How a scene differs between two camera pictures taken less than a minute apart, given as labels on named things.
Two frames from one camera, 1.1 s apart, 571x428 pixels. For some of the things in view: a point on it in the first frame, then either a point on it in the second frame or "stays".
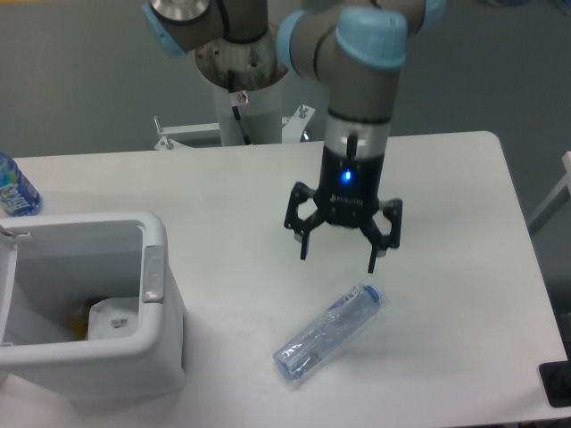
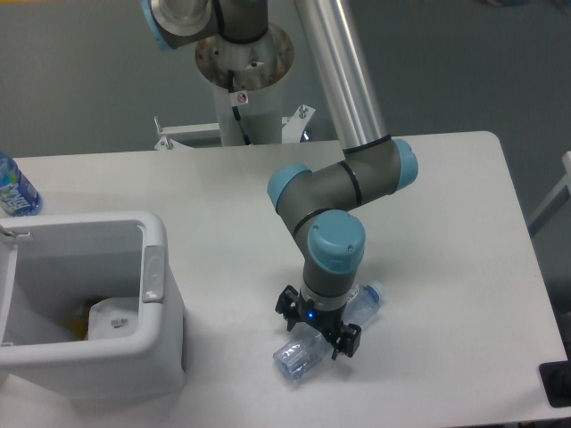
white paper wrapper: [113, 318] stays
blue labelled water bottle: [18, 195] stays
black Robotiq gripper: [348, 196] to [294, 308]
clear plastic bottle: [343, 318] stays
